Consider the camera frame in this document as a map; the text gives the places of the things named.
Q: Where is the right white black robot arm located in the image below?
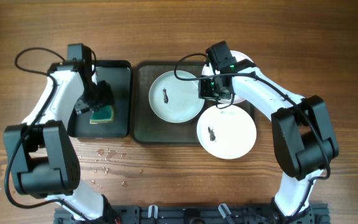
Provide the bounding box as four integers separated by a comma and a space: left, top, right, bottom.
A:
197, 59, 339, 223

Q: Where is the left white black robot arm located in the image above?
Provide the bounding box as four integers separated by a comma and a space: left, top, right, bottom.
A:
3, 60, 120, 223

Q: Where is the green yellow sponge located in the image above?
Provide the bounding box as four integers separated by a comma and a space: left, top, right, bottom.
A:
89, 105, 114, 124

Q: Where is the white plate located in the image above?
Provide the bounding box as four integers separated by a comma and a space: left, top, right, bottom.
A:
196, 105, 257, 159
201, 50, 253, 104

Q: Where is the black mounting rail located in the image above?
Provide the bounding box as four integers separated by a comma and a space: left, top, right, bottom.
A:
53, 203, 331, 224

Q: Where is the small black water tray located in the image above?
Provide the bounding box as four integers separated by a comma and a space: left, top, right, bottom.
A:
67, 60, 132, 139

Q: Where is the pale green plate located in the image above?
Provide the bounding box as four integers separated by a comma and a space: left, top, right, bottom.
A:
149, 70, 204, 123

